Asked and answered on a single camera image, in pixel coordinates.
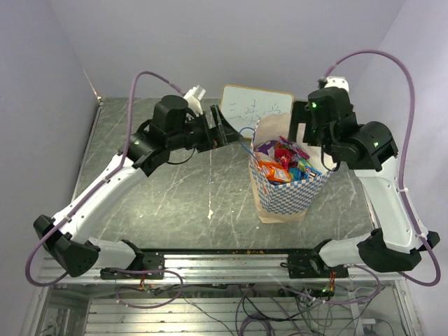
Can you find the small whiteboard on stand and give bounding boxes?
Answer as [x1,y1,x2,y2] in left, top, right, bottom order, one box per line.
[220,85,295,139]

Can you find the red snack packet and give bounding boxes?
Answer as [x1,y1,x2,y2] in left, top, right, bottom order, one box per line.
[274,142,298,171]

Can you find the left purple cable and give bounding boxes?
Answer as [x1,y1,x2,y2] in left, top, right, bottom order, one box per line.
[24,71,186,309]

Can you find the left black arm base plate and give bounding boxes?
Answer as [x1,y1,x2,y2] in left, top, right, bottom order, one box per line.
[99,252,165,280]

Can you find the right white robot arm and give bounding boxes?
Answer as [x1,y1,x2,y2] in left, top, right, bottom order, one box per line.
[288,87,440,277]

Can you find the blue candy packet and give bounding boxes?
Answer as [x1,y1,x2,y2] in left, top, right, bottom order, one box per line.
[288,166,310,181]

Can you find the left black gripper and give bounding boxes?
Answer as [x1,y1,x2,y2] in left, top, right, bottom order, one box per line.
[168,104,244,153]

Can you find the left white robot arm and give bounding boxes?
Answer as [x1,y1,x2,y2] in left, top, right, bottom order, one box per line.
[34,95,242,278]

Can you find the pink snack packet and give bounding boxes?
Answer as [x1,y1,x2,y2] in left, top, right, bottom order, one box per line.
[279,136,310,160]

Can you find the orange snack packet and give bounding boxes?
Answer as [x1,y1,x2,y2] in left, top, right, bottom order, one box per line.
[258,161,291,183]

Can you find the aluminium mounting rail frame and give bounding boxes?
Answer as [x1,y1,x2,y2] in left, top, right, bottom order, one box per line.
[22,249,423,335]

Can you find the loose cables under frame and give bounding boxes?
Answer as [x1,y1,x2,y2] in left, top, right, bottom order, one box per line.
[115,279,386,336]

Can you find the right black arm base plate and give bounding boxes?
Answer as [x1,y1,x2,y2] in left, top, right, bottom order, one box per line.
[280,255,349,279]

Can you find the blue checkered paper bag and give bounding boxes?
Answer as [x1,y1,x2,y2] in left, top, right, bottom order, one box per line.
[248,113,336,223]

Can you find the purple snack packet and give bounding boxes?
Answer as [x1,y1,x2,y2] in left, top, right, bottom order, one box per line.
[255,140,278,158]

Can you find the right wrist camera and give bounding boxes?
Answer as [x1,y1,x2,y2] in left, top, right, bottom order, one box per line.
[318,76,350,92]

